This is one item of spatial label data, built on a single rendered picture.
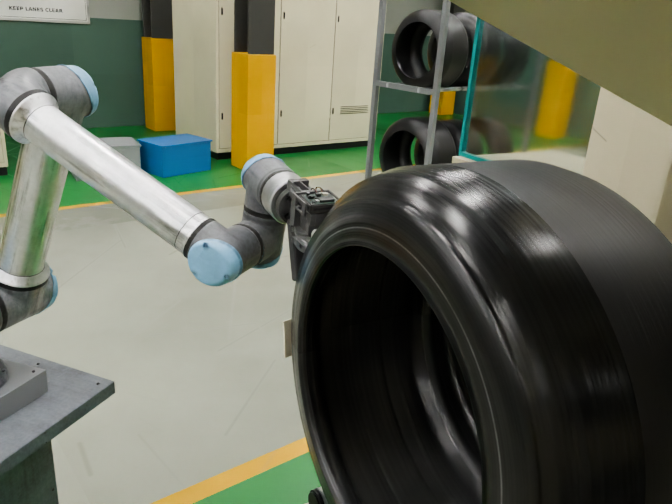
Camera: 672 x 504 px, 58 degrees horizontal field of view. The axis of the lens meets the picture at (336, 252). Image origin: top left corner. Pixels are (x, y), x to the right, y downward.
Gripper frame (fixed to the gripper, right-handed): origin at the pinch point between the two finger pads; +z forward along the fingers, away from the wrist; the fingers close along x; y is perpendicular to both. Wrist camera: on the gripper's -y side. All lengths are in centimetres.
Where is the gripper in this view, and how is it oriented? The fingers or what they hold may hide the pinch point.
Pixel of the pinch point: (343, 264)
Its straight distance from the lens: 98.4
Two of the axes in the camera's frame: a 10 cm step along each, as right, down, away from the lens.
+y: 1.2, -8.8, -4.5
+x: 8.8, -1.2, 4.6
